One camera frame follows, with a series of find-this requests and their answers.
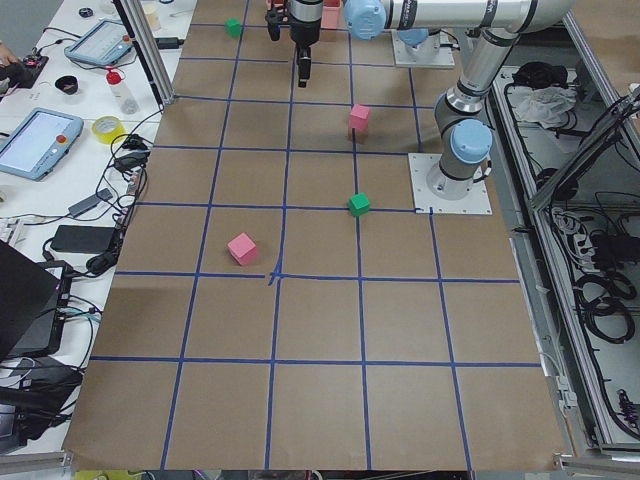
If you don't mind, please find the pink cube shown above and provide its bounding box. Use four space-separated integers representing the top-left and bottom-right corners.
227 232 259 266
348 104 371 132

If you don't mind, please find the black laptop power brick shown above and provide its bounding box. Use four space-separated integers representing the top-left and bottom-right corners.
51 225 115 254

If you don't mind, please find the pink plastic bin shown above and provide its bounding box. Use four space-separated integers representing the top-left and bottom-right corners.
321 0 342 30

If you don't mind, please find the green cube near bin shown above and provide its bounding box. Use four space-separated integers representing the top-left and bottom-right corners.
225 17 242 38

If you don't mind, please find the teach pendant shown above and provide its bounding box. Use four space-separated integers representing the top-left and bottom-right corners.
64 20 132 67
1 108 84 181

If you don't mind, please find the pink cube far side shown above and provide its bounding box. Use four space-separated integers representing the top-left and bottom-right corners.
227 232 259 266

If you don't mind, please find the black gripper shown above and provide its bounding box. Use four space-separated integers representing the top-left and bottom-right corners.
289 0 321 88

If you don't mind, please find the teach pendant far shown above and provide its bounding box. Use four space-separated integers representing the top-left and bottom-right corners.
64 20 132 67

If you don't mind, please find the pink cube near centre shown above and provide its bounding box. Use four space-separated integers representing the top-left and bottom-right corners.
348 104 371 132

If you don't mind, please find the yellow tape roll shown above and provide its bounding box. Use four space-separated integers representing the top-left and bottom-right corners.
91 116 127 145

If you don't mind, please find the squeeze bottle red cap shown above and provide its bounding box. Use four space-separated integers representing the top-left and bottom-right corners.
105 69 139 115

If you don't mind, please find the green cube near base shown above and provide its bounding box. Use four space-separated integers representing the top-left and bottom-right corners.
348 192 371 217

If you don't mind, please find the black power adapter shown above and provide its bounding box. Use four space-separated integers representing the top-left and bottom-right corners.
155 37 185 50

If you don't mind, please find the teach pendant near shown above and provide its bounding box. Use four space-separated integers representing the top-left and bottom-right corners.
1 108 84 181

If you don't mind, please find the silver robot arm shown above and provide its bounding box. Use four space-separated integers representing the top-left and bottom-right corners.
343 0 573 200

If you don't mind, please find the aluminium frame post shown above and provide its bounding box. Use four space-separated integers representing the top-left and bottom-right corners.
113 0 175 108

